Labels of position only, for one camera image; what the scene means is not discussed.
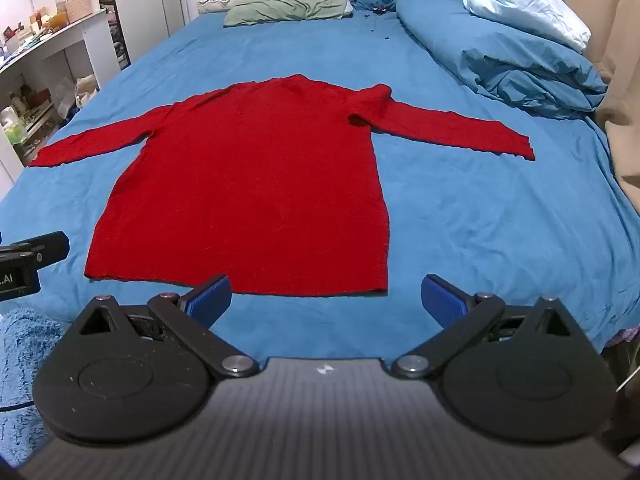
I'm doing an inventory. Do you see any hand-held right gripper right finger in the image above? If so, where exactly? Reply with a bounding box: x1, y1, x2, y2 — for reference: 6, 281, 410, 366
391, 273, 586, 380

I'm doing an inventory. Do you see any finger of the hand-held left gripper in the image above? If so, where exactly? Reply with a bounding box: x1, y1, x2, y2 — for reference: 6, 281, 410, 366
0, 231, 70, 264

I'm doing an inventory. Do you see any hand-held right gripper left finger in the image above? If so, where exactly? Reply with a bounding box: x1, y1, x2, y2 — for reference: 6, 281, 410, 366
64, 274, 261, 379

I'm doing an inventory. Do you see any red sweater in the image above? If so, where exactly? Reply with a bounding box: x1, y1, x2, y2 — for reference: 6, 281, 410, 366
28, 74, 537, 297

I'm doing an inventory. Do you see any blue bed sheet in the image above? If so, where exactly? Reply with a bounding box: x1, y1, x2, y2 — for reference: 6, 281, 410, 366
0, 9, 640, 361

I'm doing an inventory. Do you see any blue fluffy rug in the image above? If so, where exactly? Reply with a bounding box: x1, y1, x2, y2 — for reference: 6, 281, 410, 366
0, 307, 72, 453

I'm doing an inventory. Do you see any white plastic bag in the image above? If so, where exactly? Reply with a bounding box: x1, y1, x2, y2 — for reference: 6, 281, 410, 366
75, 74, 99, 109

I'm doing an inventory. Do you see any white desk with shelves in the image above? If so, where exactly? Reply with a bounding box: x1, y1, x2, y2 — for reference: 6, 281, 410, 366
0, 7, 132, 187

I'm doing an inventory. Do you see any wicker basket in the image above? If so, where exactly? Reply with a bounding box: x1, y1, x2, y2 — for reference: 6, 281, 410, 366
65, 0, 94, 24

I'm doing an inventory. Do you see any blue duvet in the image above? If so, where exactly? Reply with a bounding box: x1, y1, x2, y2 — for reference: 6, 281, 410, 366
396, 0, 609, 120

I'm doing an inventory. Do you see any white wardrobe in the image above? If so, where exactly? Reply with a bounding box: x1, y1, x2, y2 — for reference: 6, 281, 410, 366
92, 0, 202, 69

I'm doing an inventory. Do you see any beige curtain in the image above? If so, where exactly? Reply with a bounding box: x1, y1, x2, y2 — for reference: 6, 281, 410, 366
582, 0, 640, 223

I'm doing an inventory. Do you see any green pillow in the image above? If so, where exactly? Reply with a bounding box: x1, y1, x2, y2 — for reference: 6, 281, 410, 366
223, 0, 351, 27

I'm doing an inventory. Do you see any light blue blanket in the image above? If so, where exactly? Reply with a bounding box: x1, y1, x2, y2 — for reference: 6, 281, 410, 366
461, 0, 592, 53

